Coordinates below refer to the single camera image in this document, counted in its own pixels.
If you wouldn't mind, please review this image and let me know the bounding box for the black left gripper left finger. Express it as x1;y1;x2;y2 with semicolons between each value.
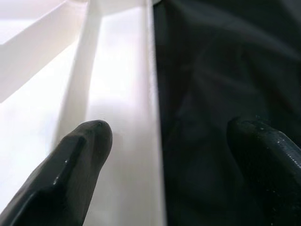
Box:
4;119;114;226

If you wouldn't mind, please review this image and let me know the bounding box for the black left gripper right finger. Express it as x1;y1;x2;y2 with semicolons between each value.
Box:
225;116;301;226

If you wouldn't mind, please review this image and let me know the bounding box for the white plastic table top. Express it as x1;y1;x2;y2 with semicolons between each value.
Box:
0;0;168;226

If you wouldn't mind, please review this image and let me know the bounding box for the black tablecloth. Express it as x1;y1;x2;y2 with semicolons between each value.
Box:
151;0;301;226

